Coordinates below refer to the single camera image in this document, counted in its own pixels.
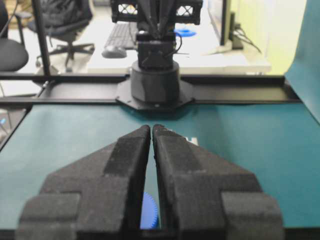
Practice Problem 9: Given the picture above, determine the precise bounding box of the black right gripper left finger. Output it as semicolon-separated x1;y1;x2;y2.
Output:
15;125;150;240

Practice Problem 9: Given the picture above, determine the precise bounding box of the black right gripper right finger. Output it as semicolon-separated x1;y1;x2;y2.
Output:
152;124;285;240

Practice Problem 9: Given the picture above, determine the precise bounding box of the large blue plastic gear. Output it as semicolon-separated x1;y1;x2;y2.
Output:
140;192;159;230

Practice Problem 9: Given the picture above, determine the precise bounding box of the grey computer mouse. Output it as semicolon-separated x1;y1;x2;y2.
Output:
101;45;127;59

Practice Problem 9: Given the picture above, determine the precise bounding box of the white desk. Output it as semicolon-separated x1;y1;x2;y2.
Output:
87;0;272;75

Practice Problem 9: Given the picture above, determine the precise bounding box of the computer monitor stand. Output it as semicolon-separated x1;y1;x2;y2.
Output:
219;0;262;55

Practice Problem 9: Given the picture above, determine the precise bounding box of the teal backdrop sheet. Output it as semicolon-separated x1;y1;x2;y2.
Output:
285;0;320;122

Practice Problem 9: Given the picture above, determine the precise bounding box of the blue tape roll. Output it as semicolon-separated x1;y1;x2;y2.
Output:
174;27;197;38

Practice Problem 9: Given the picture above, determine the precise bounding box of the black computer keyboard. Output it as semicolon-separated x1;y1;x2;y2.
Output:
104;22;138;50

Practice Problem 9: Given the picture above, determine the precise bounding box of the black office chair left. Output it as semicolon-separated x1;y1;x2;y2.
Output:
0;0;29;72

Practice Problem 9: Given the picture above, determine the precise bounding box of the black office chair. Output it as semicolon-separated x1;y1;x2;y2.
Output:
14;0;96;73
0;0;29;72

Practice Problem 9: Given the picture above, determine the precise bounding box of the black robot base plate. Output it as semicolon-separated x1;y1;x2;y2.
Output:
115;79;195;112

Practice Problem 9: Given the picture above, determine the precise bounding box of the black aluminium frame rail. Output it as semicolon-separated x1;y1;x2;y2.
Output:
0;72;301;111

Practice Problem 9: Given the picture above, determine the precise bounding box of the black vertical frame post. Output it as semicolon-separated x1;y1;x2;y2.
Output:
31;0;59;76

